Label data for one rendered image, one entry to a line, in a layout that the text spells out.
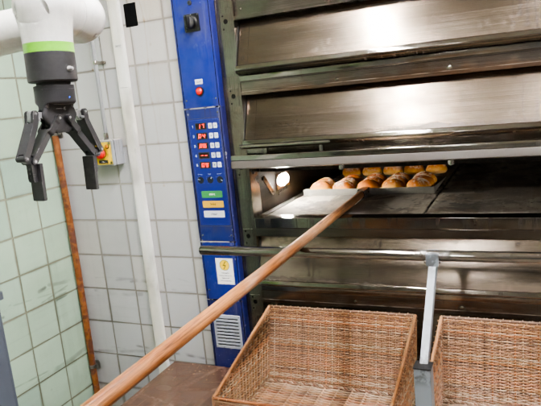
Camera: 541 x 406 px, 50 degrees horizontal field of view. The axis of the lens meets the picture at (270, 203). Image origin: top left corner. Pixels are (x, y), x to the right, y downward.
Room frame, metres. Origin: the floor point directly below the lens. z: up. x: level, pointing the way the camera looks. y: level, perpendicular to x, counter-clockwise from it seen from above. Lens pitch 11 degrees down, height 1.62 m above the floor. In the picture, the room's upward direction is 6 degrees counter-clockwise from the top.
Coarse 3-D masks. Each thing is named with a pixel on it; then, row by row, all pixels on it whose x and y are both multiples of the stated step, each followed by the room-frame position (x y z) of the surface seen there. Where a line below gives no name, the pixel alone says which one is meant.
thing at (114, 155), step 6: (102, 144) 2.29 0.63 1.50; (108, 144) 2.28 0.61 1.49; (114, 144) 2.29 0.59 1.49; (120, 144) 2.32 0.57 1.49; (108, 150) 2.28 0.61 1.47; (114, 150) 2.29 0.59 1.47; (120, 150) 2.32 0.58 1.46; (108, 156) 2.28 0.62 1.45; (114, 156) 2.28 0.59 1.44; (120, 156) 2.31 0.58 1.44; (102, 162) 2.30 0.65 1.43; (108, 162) 2.29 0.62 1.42; (114, 162) 2.28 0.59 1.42; (120, 162) 2.31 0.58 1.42
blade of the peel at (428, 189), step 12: (336, 180) 2.77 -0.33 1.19; (312, 192) 2.45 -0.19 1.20; (324, 192) 2.43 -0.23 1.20; (336, 192) 2.41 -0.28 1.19; (348, 192) 2.38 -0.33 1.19; (372, 192) 2.34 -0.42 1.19; (384, 192) 2.32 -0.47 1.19; (396, 192) 2.30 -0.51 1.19; (408, 192) 2.28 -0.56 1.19; (420, 192) 2.26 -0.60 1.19; (432, 192) 2.24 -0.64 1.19
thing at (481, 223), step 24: (264, 216) 2.12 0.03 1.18; (288, 216) 2.08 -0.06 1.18; (312, 216) 2.04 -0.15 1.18; (360, 216) 1.96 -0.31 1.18; (384, 216) 1.93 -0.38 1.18; (408, 216) 1.89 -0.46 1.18; (432, 216) 1.86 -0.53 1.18; (456, 216) 1.82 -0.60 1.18; (480, 216) 1.79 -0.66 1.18; (504, 216) 1.76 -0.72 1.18; (528, 216) 1.73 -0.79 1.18
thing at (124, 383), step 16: (320, 224) 1.79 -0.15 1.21; (304, 240) 1.63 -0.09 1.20; (288, 256) 1.51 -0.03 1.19; (256, 272) 1.35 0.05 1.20; (240, 288) 1.25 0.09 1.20; (224, 304) 1.17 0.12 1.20; (192, 320) 1.08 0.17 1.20; (208, 320) 1.10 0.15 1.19; (176, 336) 1.01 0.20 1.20; (192, 336) 1.05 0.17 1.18; (160, 352) 0.96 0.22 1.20; (128, 368) 0.90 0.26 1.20; (144, 368) 0.91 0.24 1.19; (112, 384) 0.85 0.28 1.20; (128, 384) 0.86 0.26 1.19; (96, 400) 0.81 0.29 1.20; (112, 400) 0.83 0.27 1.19
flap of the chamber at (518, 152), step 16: (256, 160) 1.94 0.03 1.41; (272, 160) 1.91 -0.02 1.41; (288, 160) 1.88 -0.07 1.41; (304, 160) 1.86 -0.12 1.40; (320, 160) 1.84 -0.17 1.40; (336, 160) 1.82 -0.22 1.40; (352, 160) 1.79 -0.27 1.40; (368, 160) 1.77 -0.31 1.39; (384, 160) 1.75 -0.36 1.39; (400, 160) 1.73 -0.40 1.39; (416, 160) 1.71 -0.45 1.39; (432, 160) 1.74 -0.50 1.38; (448, 160) 1.85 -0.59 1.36
